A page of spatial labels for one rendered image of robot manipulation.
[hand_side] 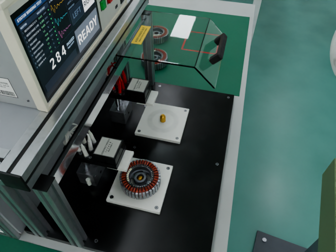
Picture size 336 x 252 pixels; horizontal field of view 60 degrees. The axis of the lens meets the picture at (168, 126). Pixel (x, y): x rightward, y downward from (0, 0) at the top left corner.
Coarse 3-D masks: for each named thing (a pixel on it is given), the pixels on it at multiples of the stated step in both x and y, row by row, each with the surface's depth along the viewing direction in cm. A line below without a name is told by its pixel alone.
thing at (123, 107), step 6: (114, 102) 97; (126, 102) 97; (114, 108) 95; (120, 108) 95; (126, 108) 96; (114, 114) 95; (120, 114) 95; (126, 114) 97; (114, 120) 98; (120, 120) 97; (126, 120) 98
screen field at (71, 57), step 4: (72, 52) 58; (76, 52) 60; (68, 56) 57; (72, 56) 58; (68, 60) 57; (64, 64) 56; (68, 64) 58; (60, 68) 55; (64, 68) 56; (56, 72) 54; (60, 72) 55; (52, 76) 53; (56, 76) 54; (52, 80) 53; (56, 80) 54; (48, 84) 52; (52, 84) 53; (48, 88) 52
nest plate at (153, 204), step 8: (160, 168) 85; (168, 168) 85; (160, 176) 83; (168, 176) 83; (112, 184) 81; (160, 184) 81; (112, 192) 80; (120, 192) 80; (160, 192) 80; (112, 200) 78; (120, 200) 78; (128, 200) 78; (136, 200) 78; (144, 200) 78; (152, 200) 78; (160, 200) 78; (136, 208) 78; (144, 208) 77; (152, 208) 77; (160, 208) 77
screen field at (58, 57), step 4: (64, 44) 55; (60, 48) 54; (64, 48) 55; (56, 52) 53; (60, 52) 54; (64, 52) 55; (52, 56) 52; (56, 56) 53; (60, 56) 54; (64, 56) 56; (48, 60) 51; (52, 60) 52; (56, 60) 53; (60, 60) 55; (52, 64) 52; (56, 64) 54; (52, 68) 52
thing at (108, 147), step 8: (104, 136) 75; (96, 144) 73; (104, 144) 73; (112, 144) 73; (120, 144) 73; (80, 152) 74; (88, 152) 74; (96, 152) 71; (104, 152) 71; (112, 152) 71; (120, 152) 73; (128, 152) 76; (80, 160) 74; (88, 160) 73; (96, 160) 73; (104, 160) 72; (112, 160) 71; (120, 160) 74; (128, 160) 75; (112, 168) 73; (120, 168) 73
